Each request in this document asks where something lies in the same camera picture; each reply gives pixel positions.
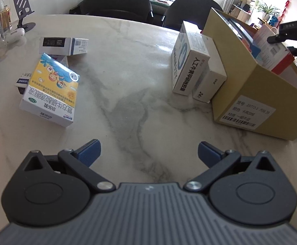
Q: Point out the wooden shelf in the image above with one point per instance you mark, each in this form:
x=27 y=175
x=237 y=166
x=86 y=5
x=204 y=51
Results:
x=241 y=14

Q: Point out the dark grey phone stand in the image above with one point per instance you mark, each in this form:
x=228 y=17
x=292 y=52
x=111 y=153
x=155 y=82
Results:
x=23 y=7

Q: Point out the white earbuds case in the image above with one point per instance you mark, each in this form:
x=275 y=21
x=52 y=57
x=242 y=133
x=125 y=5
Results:
x=15 y=34

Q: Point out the white blue medicine box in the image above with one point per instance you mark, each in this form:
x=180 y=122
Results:
x=189 y=63

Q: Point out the black chair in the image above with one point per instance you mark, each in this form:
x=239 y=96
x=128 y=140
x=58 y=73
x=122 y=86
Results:
x=117 y=0
x=191 y=10

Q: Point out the marble desktop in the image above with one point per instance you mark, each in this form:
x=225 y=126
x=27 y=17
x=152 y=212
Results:
x=138 y=81

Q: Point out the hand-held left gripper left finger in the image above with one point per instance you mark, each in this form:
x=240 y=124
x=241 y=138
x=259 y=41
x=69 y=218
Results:
x=91 y=151

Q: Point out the yellow cartoon medicine box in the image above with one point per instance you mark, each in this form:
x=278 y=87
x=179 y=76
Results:
x=51 y=86

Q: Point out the brown cardboard box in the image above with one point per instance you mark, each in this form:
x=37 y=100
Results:
x=253 y=94

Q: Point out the blue toy figure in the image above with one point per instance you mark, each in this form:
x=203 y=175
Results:
x=274 y=21

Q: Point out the red bear medicine box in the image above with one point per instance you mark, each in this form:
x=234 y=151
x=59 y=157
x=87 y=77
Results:
x=270 y=48

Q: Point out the white tip clear bottle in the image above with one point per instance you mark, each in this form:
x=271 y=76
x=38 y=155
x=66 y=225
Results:
x=3 y=20

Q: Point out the potted green plant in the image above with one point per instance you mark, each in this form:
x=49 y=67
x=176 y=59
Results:
x=265 y=10

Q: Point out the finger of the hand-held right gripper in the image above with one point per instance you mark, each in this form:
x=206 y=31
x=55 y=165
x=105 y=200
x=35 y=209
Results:
x=276 y=38

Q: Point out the plain white medicine box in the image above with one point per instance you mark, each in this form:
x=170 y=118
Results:
x=212 y=79

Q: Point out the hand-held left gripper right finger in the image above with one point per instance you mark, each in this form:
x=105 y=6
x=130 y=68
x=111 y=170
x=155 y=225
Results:
x=207 y=151

